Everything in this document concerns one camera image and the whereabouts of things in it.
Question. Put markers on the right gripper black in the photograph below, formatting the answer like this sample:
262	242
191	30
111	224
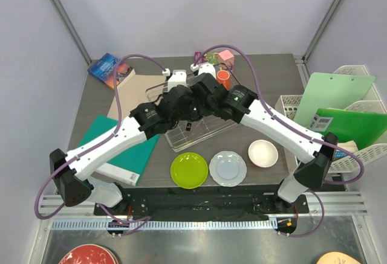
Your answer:
202	108

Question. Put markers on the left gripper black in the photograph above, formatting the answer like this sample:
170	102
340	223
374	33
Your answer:
186	115

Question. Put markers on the lime green plate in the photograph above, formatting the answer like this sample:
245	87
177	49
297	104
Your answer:
189	170

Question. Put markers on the light blue scalloped plate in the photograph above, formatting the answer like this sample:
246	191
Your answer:
227	169

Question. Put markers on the orange white bowl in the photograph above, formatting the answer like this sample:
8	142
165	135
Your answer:
263	153

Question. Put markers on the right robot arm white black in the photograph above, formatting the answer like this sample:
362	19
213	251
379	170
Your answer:
244	107

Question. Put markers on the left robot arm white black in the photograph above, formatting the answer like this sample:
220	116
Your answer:
72	171

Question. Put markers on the orange mug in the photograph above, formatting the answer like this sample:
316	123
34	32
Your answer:
223	77

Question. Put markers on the purple green book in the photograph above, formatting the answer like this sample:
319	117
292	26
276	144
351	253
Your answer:
209	57

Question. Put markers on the pink cube box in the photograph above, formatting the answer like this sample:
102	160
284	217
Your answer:
227	58

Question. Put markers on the beige cardboard sheet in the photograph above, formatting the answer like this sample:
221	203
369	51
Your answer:
132	91

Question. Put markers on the teal hardcover book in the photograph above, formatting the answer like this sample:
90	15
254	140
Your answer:
128	166

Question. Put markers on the blue sunset cover book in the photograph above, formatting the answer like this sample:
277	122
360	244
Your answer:
103	70

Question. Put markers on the light green clipboard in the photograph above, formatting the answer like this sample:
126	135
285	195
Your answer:
325	90

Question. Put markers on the white plastic file organizer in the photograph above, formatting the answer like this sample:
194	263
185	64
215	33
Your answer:
370	103

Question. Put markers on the dark green folder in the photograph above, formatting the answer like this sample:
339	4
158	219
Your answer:
364	128

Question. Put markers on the red round plate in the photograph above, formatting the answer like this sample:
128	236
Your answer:
89	254

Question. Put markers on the tan round object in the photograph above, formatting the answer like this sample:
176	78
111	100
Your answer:
336	258

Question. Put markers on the metal wire dish rack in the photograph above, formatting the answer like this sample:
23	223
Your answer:
178	138

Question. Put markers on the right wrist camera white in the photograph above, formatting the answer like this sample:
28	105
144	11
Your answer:
204	68

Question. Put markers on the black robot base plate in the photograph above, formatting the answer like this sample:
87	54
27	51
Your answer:
212	203

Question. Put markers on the slotted cable duct rail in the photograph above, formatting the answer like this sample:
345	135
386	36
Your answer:
110	225

